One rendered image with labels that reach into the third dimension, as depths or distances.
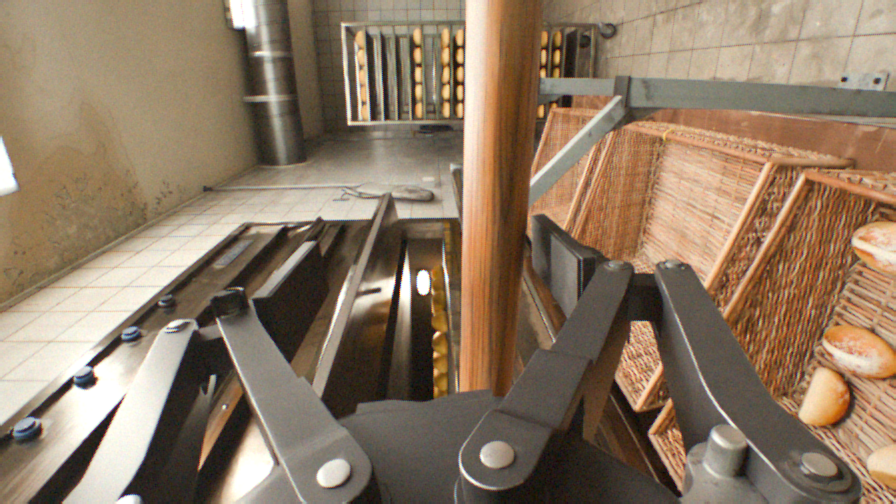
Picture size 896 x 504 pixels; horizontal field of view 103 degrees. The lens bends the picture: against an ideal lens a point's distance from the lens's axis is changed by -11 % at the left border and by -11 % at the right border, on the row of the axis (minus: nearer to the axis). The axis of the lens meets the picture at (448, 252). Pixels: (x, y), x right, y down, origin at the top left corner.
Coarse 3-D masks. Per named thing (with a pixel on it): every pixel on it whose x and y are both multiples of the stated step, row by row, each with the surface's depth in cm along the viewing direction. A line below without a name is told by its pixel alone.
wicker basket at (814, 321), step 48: (816, 192) 49; (864, 192) 41; (768, 240) 52; (816, 240) 52; (768, 288) 56; (816, 288) 56; (768, 336) 59; (816, 336) 59; (768, 384) 63; (864, 384) 53; (672, 432) 66; (816, 432) 58; (864, 480) 50
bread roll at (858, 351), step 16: (832, 336) 54; (848, 336) 52; (864, 336) 50; (832, 352) 53; (848, 352) 51; (864, 352) 49; (880, 352) 48; (848, 368) 51; (864, 368) 49; (880, 368) 48
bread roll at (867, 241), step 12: (864, 228) 49; (876, 228) 48; (888, 228) 47; (852, 240) 51; (864, 240) 48; (876, 240) 47; (888, 240) 46; (864, 252) 48; (876, 252) 47; (888, 252) 45; (876, 264) 47; (888, 264) 46
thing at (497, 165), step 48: (480, 0) 14; (528, 0) 14; (480, 48) 15; (528, 48) 15; (480, 96) 15; (528, 96) 15; (480, 144) 16; (528, 144) 16; (480, 192) 17; (528, 192) 17; (480, 240) 18; (480, 288) 19; (480, 336) 20; (480, 384) 21
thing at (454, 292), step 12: (444, 228) 171; (444, 240) 159; (444, 252) 158; (456, 264) 138; (456, 276) 130; (456, 288) 122; (456, 300) 116; (456, 312) 110; (456, 324) 104; (456, 336) 99; (456, 348) 95; (456, 360) 91; (456, 372) 87; (456, 384) 84
